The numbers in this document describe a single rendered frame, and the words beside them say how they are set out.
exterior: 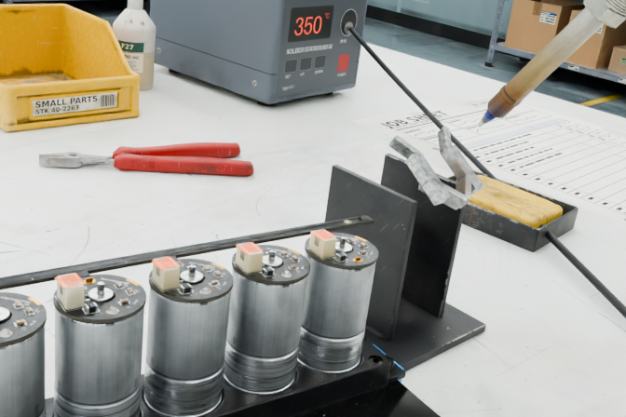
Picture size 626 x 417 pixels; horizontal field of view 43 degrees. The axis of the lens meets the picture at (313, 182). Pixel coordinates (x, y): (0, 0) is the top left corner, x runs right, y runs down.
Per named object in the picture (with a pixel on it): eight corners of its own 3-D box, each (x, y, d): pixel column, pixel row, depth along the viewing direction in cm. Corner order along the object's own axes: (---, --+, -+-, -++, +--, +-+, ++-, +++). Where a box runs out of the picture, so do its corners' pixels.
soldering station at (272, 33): (357, 96, 71) (373, -14, 68) (269, 114, 62) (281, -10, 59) (237, 57, 80) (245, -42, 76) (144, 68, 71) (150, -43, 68)
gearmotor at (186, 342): (233, 427, 25) (248, 286, 24) (161, 450, 24) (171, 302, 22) (198, 384, 27) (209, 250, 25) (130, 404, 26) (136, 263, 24)
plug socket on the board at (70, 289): (93, 305, 22) (94, 283, 22) (62, 311, 21) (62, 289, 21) (83, 291, 22) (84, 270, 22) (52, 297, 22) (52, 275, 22)
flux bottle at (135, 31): (105, 81, 66) (108, -44, 62) (144, 79, 67) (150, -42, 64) (118, 92, 63) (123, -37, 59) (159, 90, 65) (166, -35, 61)
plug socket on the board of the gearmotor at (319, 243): (340, 255, 26) (343, 236, 26) (319, 259, 26) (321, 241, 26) (326, 245, 27) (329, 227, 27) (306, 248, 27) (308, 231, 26)
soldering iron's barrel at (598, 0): (494, 130, 28) (632, 3, 24) (470, 96, 29) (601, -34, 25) (517, 126, 29) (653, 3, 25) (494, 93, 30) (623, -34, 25)
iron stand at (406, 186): (339, 417, 34) (483, 313, 28) (245, 247, 37) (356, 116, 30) (428, 370, 38) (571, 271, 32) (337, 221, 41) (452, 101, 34)
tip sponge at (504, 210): (574, 228, 48) (580, 205, 47) (533, 252, 44) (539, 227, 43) (466, 188, 52) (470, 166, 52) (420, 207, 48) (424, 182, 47)
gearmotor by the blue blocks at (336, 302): (371, 383, 29) (392, 255, 27) (314, 401, 27) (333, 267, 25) (331, 347, 30) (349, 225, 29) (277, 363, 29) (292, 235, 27)
